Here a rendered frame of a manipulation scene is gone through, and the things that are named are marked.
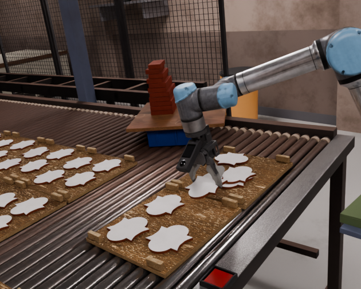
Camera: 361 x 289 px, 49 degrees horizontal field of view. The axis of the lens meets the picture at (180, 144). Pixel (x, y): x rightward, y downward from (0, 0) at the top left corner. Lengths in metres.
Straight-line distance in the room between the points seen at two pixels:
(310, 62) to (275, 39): 3.89
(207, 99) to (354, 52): 0.43
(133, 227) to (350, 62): 0.82
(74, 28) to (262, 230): 2.23
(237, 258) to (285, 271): 1.44
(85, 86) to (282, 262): 1.89
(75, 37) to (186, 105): 1.97
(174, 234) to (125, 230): 0.17
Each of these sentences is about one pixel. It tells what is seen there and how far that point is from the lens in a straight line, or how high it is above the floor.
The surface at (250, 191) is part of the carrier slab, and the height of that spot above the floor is 0.94.
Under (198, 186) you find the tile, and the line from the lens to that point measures 1.38.
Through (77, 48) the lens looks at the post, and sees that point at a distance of 3.13.
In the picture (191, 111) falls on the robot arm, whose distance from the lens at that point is 1.26.
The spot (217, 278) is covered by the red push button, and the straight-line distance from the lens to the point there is 1.14.
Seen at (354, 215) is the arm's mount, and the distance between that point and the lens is 1.47.
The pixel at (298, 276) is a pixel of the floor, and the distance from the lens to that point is 2.62.
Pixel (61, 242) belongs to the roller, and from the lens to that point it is 1.45.
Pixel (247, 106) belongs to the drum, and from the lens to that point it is 4.76.
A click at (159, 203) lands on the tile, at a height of 0.95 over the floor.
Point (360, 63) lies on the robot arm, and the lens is 1.14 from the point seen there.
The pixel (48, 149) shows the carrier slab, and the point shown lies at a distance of 2.31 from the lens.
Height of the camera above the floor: 1.66
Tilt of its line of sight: 21 degrees down
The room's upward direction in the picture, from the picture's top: 7 degrees counter-clockwise
